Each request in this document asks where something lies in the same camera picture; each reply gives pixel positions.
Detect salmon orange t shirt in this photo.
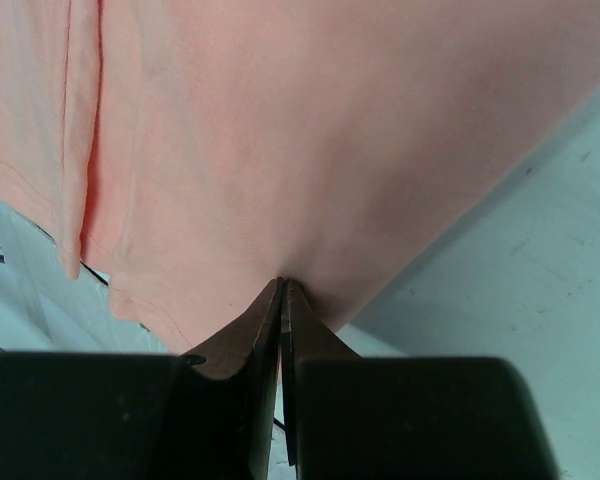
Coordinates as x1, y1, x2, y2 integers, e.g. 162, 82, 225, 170
0, 1, 600, 352

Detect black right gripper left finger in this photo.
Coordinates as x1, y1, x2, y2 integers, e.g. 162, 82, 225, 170
182, 278, 283, 479

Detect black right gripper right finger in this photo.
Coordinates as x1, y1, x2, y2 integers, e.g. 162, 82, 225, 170
282, 280, 360, 479

